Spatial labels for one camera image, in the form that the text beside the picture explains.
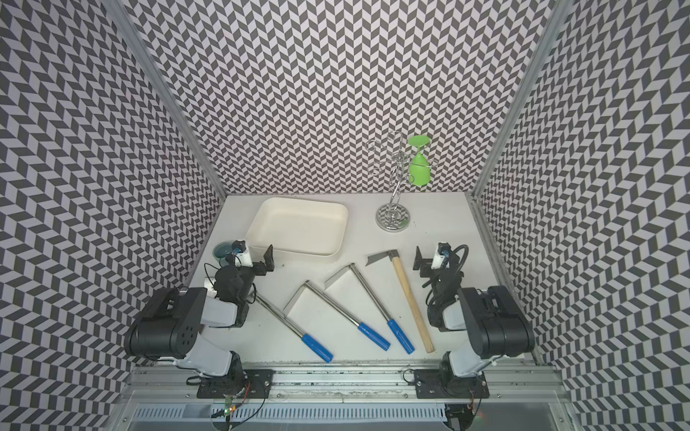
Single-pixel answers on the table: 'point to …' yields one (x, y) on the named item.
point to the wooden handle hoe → (408, 293)
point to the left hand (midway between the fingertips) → (258, 246)
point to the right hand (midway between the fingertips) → (431, 250)
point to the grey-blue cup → (221, 250)
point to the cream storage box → (298, 230)
